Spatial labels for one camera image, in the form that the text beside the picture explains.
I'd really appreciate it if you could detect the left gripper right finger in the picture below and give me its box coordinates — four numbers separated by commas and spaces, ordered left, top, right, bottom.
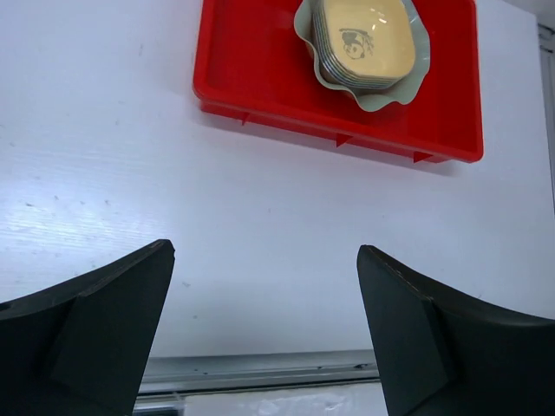
356, 245, 554, 415

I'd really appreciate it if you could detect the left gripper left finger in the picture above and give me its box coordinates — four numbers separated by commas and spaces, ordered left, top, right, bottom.
1, 239, 175, 415

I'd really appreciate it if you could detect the large green scalloped bowl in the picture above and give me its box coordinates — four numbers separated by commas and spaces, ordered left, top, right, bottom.
294, 1, 431, 112

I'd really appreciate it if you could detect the yellow square plate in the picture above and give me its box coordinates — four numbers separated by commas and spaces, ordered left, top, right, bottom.
312, 0, 416, 89

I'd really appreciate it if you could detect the red plastic bin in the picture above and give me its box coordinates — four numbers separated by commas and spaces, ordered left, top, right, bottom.
193, 1, 484, 163

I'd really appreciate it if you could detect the aluminium rail front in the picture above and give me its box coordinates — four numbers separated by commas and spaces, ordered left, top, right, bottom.
134, 350, 387, 415

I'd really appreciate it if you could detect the aluminium rail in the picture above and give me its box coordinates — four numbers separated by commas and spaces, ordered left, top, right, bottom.
536, 21, 555, 183
134, 350, 387, 415

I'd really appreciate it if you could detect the aluminium rail right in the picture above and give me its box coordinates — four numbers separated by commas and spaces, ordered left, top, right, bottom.
536, 21, 555, 183

